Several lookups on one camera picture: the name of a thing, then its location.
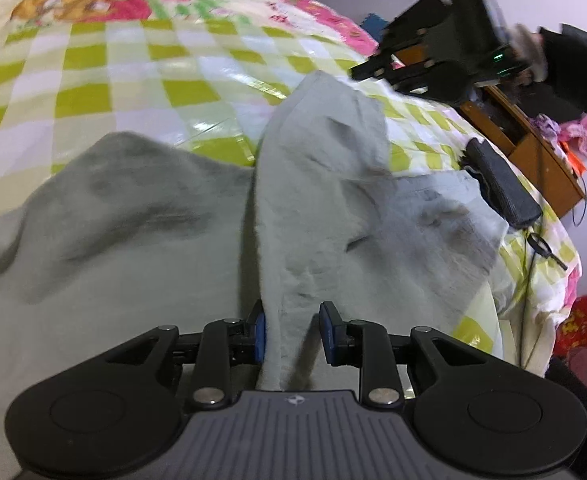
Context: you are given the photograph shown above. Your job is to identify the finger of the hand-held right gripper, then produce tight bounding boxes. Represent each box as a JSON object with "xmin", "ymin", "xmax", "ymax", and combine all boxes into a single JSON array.
[
  {"xmin": 351, "ymin": 55, "xmax": 437, "ymax": 82},
  {"xmin": 377, "ymin": 25, "xmax": 427, "ymax": 61}
]

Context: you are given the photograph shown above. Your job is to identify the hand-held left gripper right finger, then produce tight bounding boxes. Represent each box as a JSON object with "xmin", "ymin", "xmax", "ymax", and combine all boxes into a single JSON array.
[{"xmin": 319, "ymin": 301, "xmax": 479, "ymax": 407}]

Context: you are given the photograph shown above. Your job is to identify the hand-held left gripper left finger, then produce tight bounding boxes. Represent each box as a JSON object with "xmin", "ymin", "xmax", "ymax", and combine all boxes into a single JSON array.
[{"xmin": 106, "ymin": 300, "xmax": 266, "ymax": 408}]

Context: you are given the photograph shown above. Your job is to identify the grey pants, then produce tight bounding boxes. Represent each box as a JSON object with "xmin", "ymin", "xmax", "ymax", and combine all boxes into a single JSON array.
[{"xmin": 0, "ymin": 71, "xmax": 509, "ymax": 476}]

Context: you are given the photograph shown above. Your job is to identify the person's right forearm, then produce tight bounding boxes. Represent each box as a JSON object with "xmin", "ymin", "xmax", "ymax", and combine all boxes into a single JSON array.
[{"xmin": 511, "ymin": 22, "xmax": 587, "ymax": 133}]

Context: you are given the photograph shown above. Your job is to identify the blue cloth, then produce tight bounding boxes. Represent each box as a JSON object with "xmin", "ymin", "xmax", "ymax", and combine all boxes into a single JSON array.
[{"xmin": 361, "ymin": 12, "xmax": 389, "ymax": 36}]

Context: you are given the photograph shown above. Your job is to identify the pink cloth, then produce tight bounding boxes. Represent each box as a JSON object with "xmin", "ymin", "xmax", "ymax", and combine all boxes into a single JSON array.
[{"xmin": 533, "ymin": 112, "xmax": 587, "ymax": 158}]

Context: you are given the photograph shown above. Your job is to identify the wooden nightstand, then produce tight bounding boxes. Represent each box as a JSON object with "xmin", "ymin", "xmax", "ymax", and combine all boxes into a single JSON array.
[{"xmin": 461, "ymin": 85, "xmax": 587, "ymax": 218}]

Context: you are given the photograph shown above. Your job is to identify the dark grey cloth pouch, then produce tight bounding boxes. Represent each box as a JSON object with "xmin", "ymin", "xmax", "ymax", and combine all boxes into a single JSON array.
[{"xmin": 461, "ymin": 137, "xmax": 544, "ymax": 228}]

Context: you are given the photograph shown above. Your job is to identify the checkered printed blanket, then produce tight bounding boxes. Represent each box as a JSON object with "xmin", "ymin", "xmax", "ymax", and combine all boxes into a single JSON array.
[{"xmin": 0, "ymin": 0, "xmax": 581, "ymax": 381}]

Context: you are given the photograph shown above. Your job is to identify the red printed bag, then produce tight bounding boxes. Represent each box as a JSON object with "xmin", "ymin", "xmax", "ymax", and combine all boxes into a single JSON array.
[{"xmin": 556, "ymin": 295, "xmax": 587, "ymax": 356}]

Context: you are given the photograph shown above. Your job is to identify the black cable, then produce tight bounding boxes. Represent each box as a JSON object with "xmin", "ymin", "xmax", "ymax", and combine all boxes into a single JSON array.
[{"xmin": 521, "ymin": 230, "xmax": 569, "ymax": 366}]

